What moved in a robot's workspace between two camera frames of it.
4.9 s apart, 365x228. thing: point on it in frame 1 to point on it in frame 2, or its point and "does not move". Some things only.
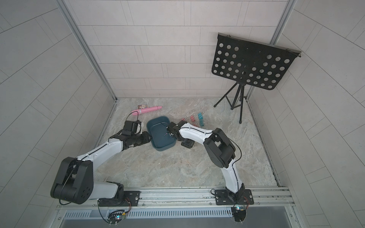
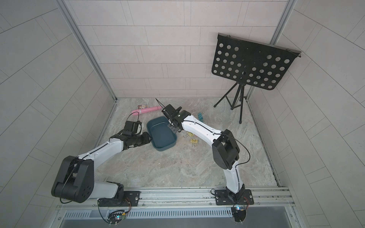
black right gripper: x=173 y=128 to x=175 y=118
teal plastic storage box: x=157 y=127 does not move
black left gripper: x=147 y=138 does not move
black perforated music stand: x=247 y=61 does not move
